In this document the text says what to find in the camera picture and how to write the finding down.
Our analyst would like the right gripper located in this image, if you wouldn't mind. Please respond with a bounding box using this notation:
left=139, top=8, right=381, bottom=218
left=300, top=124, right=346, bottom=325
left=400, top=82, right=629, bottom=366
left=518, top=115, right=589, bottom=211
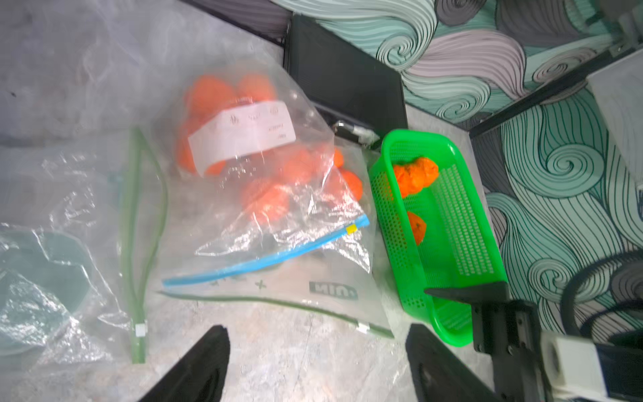
left=425, top=281, right=545, bottom=401

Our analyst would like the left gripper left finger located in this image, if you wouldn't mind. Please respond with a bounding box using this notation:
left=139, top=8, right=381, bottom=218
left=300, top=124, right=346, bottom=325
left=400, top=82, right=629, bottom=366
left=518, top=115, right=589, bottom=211
left=140, top=325, right=230, bottom=402

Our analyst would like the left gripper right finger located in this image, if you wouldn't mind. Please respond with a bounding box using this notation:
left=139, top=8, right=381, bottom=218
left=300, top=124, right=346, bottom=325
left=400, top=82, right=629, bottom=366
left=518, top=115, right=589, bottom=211
left=405, top=323, right=497, bottom=402

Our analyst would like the green plastic basket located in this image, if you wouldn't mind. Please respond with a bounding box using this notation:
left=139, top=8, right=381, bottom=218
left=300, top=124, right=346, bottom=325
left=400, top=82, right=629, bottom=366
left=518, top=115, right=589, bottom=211
left=369, top=130, right=507, bottom=347

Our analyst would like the orange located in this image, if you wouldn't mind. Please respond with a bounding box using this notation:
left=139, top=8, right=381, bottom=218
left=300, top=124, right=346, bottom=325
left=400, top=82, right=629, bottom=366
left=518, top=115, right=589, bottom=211
left=394, top=157, right=439, bottom=199

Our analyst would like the green printed zip-top bag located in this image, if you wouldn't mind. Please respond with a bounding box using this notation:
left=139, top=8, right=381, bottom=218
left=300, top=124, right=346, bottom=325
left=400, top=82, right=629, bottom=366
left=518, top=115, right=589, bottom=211
left=1, top=128, right=168, bottom=375

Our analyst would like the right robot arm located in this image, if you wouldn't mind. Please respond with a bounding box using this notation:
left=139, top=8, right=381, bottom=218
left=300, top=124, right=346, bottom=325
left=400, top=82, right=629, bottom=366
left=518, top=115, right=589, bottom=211
left=414, top=251, right=642, bottom=401

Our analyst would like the clear bag of oranges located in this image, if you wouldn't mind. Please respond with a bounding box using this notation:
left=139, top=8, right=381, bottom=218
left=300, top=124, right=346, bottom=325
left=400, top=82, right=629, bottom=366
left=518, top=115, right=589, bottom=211
left=154, top=56, right=369, bottom=291

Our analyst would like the black flat box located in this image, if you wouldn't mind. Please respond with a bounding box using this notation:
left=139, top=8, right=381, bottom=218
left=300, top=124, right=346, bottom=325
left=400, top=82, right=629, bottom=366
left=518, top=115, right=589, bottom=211
left=284, top=14, right=409, bottom=137

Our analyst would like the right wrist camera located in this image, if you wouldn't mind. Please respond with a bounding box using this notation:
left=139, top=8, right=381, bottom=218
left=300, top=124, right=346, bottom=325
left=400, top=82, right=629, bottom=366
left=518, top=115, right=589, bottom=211
left=540, top=332, right=610, bottom=401

